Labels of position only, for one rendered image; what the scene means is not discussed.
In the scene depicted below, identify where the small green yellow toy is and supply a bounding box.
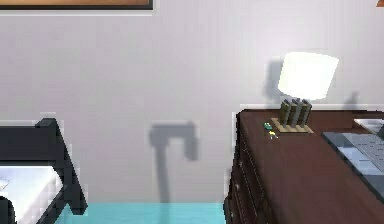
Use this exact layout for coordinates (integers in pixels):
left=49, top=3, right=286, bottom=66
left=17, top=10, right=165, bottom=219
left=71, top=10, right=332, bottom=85
left=263, top=121, right=279, bottom=140

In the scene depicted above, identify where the white shade table lamp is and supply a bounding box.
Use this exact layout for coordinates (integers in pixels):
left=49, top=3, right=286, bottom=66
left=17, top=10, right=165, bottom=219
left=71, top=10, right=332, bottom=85
left=270, top=51, right=340, bottom=135

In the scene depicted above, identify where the dark brown wooden dresser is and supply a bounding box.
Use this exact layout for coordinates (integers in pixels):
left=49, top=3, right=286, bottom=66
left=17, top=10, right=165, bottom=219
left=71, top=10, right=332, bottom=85
left=223, top=108, right=384, bottom=224

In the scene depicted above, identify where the grey open laptop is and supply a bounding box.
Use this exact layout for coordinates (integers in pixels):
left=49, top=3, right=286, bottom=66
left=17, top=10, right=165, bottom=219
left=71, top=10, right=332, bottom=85
left=321, top=118, right=384, bottom=203

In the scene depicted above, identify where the black frame white bed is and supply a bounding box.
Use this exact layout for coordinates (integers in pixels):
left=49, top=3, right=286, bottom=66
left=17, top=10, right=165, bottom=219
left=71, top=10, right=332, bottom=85
left=0, top=118, right=88, bottom=224

